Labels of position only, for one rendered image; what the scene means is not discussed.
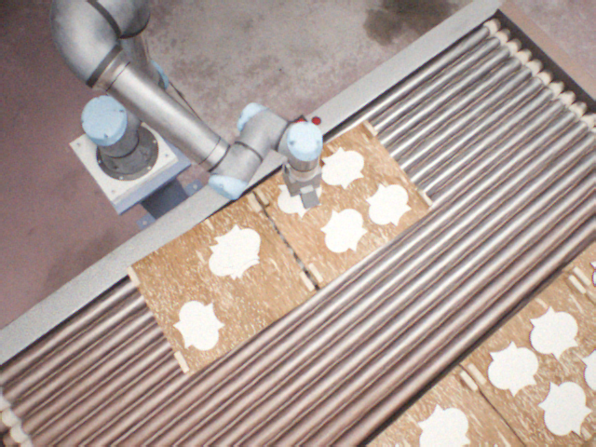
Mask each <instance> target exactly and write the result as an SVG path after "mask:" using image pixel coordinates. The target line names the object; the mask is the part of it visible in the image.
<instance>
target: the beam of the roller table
mask: <svg viewBox="0 0 596 447"><path fill-rule="evenodd" d="M501 5H502V4H501V3H500V2H499V1H497V0H473V1H472V2H470V3H469V4H468V5H466V6H465V7H463V8H461V9H460V10H458V11H457V12H456V13H454V14H453V15H452V16H451V17H449V18H448V20H446V21H444V22H443V23H441V24H440V25H437V26H436V27H434V28H433V29H431V30H430V31H428V32H427V33H426V34H424V35H422V36H421V37H419V38H418V39H416V40H415V41H414V42H412V43H411V44H410V45H409V46H407V47H406V48H404V49H403V50H401V51H400V52H398V53H397V54H395V55H394V56H393V57H391V58H390V59H388V60H387V61H385V62H384V63H382V64H381V65H379V66H378V67H376V68H375V69H373V70H372V71H371V72H369V73H368V74H366V75H364V76H363V77H362V78H361V79H360V80H358V81H357V82H355V83H354V84H352V85H351V86H350V87H348V88H346V89H345V90H343V91H342V92H340V93H339V94H338V95H336V96H334V97H332V98H331V99H329V100H328V101H327V102H325V103H323V104H322V105H321V106H320V107H318V108H317V109H316V110H314V111H313V112H311V113H310V114H308V115H307V116H305V119H306V120H307V121H308V122H309V123H311V119H312V117H314V116H317V117H319V118H320V120H321V123H320V124H319V125H318V126H316V127H317V128H318V129H319V131H320V133H321V138H322V140H323V139H324V138H326V137H327V136H328V135H331V134H332V133H334V132H335V131H336V130H338V129H339V128H340V127H341V126H343V125H344V124H346V123H347V122H348V121H350V120H351V119H353V118H354V117H355V116H357V115H359V114H360V113H361V112H363V111H364V110H366V109H367V108H368V107H370V106H371V105H373V104H374V103H375V102H377V101H379V100H380V99H381V98H383V97H384V96H385V95H386V94H387V93H389V92H390V91H392V90H393V89H395V88H396V87H398V86H399V85H401V84H402V83H403V82H405V81H406V80H408V79H409V78H410V77H412V76H413V75H415V74H416V73H418V72H419V71H421V70H422V69H423V68H425V67H426V66H428V65H429V64H430V63H431V62H433V61H434V60H435V59H437V58H438V57H440V56H441V55H442V54H444V53H445V52H447V51H448V50H449V49H451V48H452V47H454V46H455V45H457V44H458V43H461V42H462V41H464V40H465V39H467V38H468V37H469V36H471V35H472V34H474V32H476V31H477V30H479V29H480V27H481V26H482V25H483V24H484V23H485V22H487V21H489V20H490V19H491V17H492V16H493V15H494V13H495V11H496V10H497V8H498V7H500V6H501ZM285 160H288V158H287V157H285V156H284V155H282V154H280V153H278V152H276V151H274V150H272V149H271V151H270V152H269V154H268V155H267V157H266V158H265V160H264V162H263V163H262V165H261V166H260V168H258V170H257V171H256V173H255V174H254V176H253V177H252V179H251V181H250V182H249V186H247V187H246V188H245V190H244V191H243V192H242V194H241V195H240V196H239V198H237V199H229V198H226V197H224V196H221V195H220V194H218V193H217V192H215V191H214V190H213V189H212V188H211V187H210V186H209V184H206V185H205V186H203V187H202V188H200V189H199V190H198V191H196V192H195V193H193V194H192V195H191V196H189V197H188V198H187V199H185V200H184V201H182V202H181V203H179V204H178V206H176V207H175V208H174V209H172V210H170V211H169V212H167V213H166V214H165V215H163V216H162V217H160V218H159V219H157V220H156V221H154V222H153V223H151V224H150V225H148V226H147V227H145V228H144V229H143V230H142V231H141V232H139V233H138V234H136V235H135V236H133V237H132V238H130V239H129V240H128V241H127V242H125V243H124V244H123V245H121V246H120V247H118V248H117V249H115V250H114V251H112V252H111V253H109V254H108V255H106V256H105V257H103V258H102V259H101V260H99V261H98V262H97V263H95V264H94V265H92V266H91V267H90V268H88V269H87V270H85V271H84V272H82V273H81V274H80V275H78V276H77V277H75V278H73V279H72V280H70V281H69V282H68V283H65V284H63V285H62V286H61V287H60V288H59V289H57V290H56V291H54V292H53V293H51V294H50V295H49V296H48V297H46V298H45V299H43V300H42V301H40V302H39V303H38V304H36V305H34V306H33V307H31V308H30V309H28V310H27V311H26V312H24V313H23V314H21V315H20V316H18V317H17V318H15V320H13V321H12V322H10V323H9V324H7V325H6V327H4V328H3V329H1V330H0V371H1V370H3V369H4V368H5V367H6V366H7V365H9V364H10V363H12V362H13V361H14V360H16V359H18V358H19V357H20V356H22V355H23V354H25V352H26V351H28V350H29V349H31V348H32V347H33V346H35V345H37V344H38V343H39V342H41V341H42V340H44V339H45V338H46V337H48V336H49V335H51V334H52V333H53V332H55V331H56V330H57V329H58V328H60V327H61V326H63V325H64V324H65V323H67V322H68V321H70V320H71V319H72V318H73V317H75V316H76V315H77V314H79V313H80V312H82V311H84V310H86V309H87V308H89V307H90V306H91V305H93V304H95V303H96V302H97V301H99V300H100V299H101V298H102V297H103V296H105V295H106V294H108V293H109V292H110V291H112V290H114V289H115V288H117V287H118V286H119V285H121V284H122V283H124V282H125V281H126V280H128V279H129V278H130V276H129V273H128V271H127V267H129V266H130V265H132V264H134V263H135V262H137V261H138V260H140V259H141V258H142V257H144V256H146V255H147V254H149V253H151V252H152V251H155V250H156V249H158V248H160V247H161V246H163V245H165V244H166V243H168V242H170V241H172V240H173V239H174V238H176V237H178V236H180V235H181V234H183V233H185V232H186V231H188V230H190V229H191V228H193V227H195V226H196V225H198V224H200V223H202V222H204V221H205V220H207V219H209V217H211V216H213V215H214V214H216V213H218V212H219V211H221V210H222V209H223V208H225V207H227V206H228V205H230V204H232V203H234V202H236V201H237V200H239V199H240V198H242V197H243V196H245V195H246V194H247V193H248V192H249V191H251V190H252V189H254V188H255V187H256V186H258V185H259V184H261V183H262V182H264V181H265V180H267V179H268V178H269V177H271V176H272V175H274V174H275V173H276V172H278V171H279V170H281V169H282V161H285Z"/></svg>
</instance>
